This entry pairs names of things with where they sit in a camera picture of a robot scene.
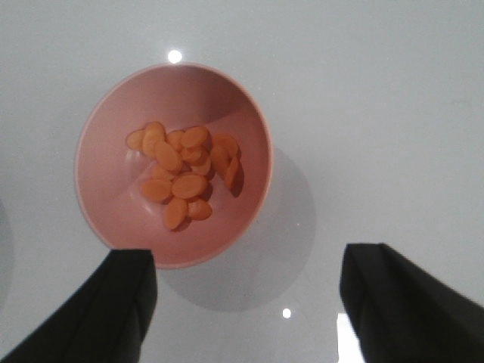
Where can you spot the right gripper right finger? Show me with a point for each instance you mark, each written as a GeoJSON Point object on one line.
{"type": "Point", "coordinates": [400, 313]}

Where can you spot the pink bowl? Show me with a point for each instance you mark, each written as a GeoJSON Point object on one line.
{"type": "Point", "coordinates": [109, 175]}

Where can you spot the orange ham slices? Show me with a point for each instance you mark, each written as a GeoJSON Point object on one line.
{"type": "Point", "coordinates": [185, 160]}

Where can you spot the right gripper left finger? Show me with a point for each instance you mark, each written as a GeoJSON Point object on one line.
{"type": "Point", "coordinates": [105, 320]}

